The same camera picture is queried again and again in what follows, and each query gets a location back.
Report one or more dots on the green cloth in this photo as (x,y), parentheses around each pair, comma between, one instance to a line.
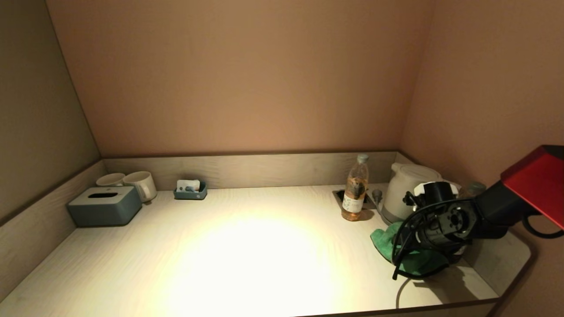
(384,240)

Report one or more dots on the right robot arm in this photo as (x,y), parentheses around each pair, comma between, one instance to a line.
(533,185)

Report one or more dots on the recessed socket panel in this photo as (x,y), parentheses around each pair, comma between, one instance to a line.
(340,198)

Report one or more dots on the clear plastic drink bottle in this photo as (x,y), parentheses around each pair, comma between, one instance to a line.
(355,193)

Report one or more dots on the small teal tray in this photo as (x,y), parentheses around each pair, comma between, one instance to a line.
(189,195)

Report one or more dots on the white sachet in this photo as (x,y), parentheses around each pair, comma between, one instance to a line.
(184,185)

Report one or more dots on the white electric kettle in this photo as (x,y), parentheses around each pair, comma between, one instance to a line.
(403,193)

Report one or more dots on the white ceramic mug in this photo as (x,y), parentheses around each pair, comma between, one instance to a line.
(110,179)
(142,182)

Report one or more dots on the grey-blue tissue box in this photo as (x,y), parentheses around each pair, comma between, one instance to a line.
(105,209)

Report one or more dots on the clear drinking glass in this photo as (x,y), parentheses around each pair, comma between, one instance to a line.
(475,188)

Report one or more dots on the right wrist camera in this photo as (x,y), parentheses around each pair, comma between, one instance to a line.
(419,188)

